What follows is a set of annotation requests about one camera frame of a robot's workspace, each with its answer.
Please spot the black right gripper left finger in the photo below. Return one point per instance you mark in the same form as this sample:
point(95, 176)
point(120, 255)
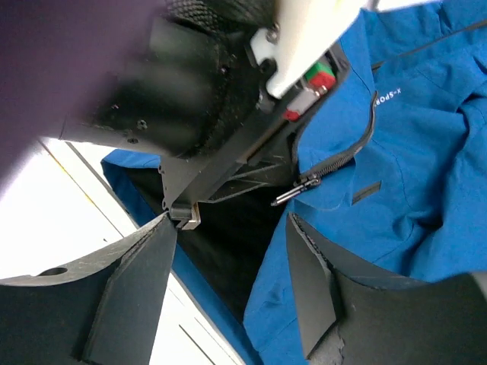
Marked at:
point(102, 308)

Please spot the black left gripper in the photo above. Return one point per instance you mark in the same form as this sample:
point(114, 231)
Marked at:
point(221, 90)

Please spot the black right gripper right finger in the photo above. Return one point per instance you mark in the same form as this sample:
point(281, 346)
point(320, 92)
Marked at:
point(351, 311)

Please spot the blue and black jacket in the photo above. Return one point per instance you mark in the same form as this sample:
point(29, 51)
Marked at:
point(412, 201)

